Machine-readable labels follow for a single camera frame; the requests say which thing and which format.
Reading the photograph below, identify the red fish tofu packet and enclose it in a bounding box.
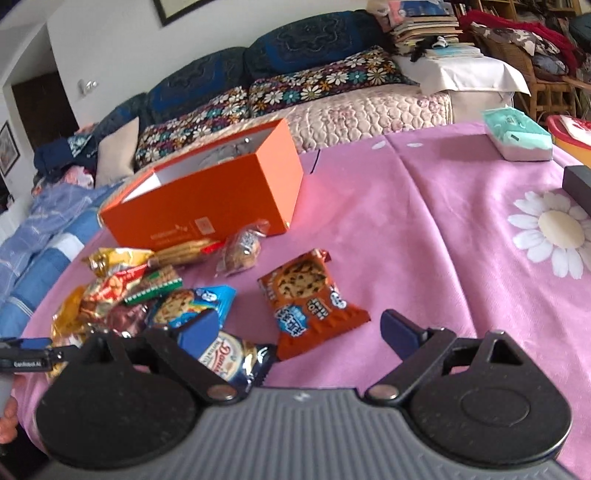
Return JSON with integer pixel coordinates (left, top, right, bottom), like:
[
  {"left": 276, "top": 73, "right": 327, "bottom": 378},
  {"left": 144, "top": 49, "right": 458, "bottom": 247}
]
[{"left": 79, "top": 264, "right": 147, "bottom": 322}]

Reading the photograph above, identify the person's hand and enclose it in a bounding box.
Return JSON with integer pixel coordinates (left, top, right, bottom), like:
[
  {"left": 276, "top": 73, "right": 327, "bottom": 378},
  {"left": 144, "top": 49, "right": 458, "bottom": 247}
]
[{"left": 0, "top": 397, "right": 19, "bottom": 445}]

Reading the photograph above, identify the blue cookie packet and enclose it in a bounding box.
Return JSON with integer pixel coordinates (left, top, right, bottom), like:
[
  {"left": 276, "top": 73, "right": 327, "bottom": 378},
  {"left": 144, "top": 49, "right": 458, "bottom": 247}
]
[{"left": 148, "top": 285, "right": 236, "bottom": 328}]

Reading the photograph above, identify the danisa dark blue packet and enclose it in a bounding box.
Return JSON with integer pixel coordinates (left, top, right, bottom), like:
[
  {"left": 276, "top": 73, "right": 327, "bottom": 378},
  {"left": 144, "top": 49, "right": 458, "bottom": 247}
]
[{"left": 197, "top": 331, "right": 276, "bottom": 394}]

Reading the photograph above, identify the red clear candy packet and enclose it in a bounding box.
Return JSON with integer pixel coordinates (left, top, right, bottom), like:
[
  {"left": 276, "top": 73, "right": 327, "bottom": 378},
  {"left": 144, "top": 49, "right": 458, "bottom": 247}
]
[{"left": 98, "top": 303, "right": 151, "bottom": 338}]

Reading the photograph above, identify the large yellow cake packet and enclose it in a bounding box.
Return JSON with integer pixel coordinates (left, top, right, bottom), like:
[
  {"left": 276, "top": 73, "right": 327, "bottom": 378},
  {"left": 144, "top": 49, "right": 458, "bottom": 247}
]
[{"left": 50, "top": 286, "right": 89, "bottom": 347}]

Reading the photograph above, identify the green round biscuit packet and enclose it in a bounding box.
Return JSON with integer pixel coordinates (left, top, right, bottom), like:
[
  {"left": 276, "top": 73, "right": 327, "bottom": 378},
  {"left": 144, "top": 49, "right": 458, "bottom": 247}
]
[{"left": 123, "top": 266, "right": 182, "bottom": 306}]

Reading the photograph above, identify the long biscuit stick packet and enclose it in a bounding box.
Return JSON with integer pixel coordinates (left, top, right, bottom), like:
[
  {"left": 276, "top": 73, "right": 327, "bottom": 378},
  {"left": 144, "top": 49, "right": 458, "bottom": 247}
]
[{"left": 147, "top": 238, "right": 224, "bottom": 269}]

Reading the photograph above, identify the gold yellow snack packet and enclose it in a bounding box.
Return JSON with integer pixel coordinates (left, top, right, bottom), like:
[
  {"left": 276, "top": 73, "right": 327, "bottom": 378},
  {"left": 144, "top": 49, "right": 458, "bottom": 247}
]
[{"left": 82, "top": 247, "right": 154, "bottom": 278}]

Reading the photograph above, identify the orange chocolate cookie packet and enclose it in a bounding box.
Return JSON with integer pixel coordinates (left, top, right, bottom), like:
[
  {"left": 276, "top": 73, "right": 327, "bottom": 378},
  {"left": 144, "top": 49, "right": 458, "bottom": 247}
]
[{"left": 257, "top": 249, "right": 370, "bottom": 361}]

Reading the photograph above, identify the small clear muffin packet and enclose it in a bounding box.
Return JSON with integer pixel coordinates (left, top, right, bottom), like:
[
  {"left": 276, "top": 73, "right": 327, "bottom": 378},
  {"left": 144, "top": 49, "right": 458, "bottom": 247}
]
[{"left": 215, "top": 220, "right": 270, "bottom": 276}]

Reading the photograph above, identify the pink floral tablecloth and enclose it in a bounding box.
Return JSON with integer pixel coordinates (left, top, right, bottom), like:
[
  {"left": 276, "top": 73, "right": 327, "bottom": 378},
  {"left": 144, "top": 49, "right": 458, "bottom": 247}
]
[{"left": 13, "top": 120, "right": 591, "bottom": 478}]

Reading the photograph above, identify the blue striped blanket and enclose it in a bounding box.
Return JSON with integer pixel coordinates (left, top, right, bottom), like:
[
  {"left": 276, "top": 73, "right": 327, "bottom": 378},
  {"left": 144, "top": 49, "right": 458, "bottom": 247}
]
[{"left": 1, "top": 182, "right": 121, "bottom": 337}]

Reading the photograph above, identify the orange cardboard box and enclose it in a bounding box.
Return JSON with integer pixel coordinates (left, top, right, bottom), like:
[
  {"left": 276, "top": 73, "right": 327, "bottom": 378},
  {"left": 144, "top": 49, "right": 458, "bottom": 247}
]
[{"left": 100, "top": 119, "right": 304, "bottom": 251}]

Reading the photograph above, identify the beige pillow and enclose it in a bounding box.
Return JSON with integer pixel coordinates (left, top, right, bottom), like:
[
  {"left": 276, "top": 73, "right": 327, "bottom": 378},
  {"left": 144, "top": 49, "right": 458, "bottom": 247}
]
[{"left": 95, "top": 117, "right": 139, "bottom": 188}]

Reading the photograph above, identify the black remote control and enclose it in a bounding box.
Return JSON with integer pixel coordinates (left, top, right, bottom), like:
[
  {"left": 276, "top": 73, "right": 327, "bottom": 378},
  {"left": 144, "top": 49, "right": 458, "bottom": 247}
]
[{"left": 562, "top": 165, "right": 591, "bottom": 209}]

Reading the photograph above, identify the teal tissue pack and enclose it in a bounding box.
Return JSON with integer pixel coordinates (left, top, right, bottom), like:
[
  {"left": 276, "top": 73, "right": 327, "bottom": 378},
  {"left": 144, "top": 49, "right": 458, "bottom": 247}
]
[{"left": 483, "top": 107, "right": 554, "bottom": 162}]

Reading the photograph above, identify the quilted beige sofa cover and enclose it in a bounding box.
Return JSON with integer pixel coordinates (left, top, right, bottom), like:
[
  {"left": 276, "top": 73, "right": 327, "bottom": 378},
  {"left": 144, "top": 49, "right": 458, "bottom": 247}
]
[{"left": 271, "top": 83, "right": 455, "bottom": 154}]

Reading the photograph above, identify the left floral cushion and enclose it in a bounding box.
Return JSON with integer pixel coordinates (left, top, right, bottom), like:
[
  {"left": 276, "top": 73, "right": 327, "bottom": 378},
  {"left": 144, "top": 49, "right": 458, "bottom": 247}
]
[{"left": 133, "top": 86, "right": 249, "bottom": 171}]

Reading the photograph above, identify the floral cushion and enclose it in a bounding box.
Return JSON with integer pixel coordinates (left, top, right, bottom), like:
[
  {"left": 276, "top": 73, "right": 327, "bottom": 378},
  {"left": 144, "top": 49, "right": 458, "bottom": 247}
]
[
  {"left": 133, "top": 86, "right": 249, "bottom": 171},
  {"left": 249, "top": 46, "right": 415, "bottom": 117}
]

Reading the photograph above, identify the white cloth covered stand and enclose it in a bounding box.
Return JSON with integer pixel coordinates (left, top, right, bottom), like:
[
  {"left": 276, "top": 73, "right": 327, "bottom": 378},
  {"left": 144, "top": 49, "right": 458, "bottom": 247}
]
[{"left": 394, "top": 56, "right": 530, "bottom": 123}]

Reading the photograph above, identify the dark blue sofa back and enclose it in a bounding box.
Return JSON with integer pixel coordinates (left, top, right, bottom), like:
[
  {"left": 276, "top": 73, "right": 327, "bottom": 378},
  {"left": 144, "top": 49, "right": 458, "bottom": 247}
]
[{"left": 93, "top": 10, "right": 386, "bottom": 140}]

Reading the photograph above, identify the wicker chair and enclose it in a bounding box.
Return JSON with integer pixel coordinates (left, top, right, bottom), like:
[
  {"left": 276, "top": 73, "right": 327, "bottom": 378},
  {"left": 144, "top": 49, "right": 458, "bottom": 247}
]
[{"left": 471, "top": 22, "right": 581, "bottom": 126}]

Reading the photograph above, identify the right floral cushion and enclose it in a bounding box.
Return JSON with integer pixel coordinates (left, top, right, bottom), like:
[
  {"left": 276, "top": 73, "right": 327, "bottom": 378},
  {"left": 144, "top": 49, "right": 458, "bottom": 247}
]
[{"left": 249, "top": 46, "right": 415, "bottom": 117}]

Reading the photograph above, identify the stack of books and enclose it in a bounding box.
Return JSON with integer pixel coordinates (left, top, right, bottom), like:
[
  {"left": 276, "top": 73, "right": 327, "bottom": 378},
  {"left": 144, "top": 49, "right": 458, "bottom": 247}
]
[{"left": 366, "top": 1, "right": 472, "bottom": 61}]

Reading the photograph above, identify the framed wall picture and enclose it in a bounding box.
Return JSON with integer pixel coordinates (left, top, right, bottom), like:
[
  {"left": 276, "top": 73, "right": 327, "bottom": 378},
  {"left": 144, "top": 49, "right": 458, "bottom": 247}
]
[{"left": 152, "top": 0, "right": 212, "bottom": 26}]

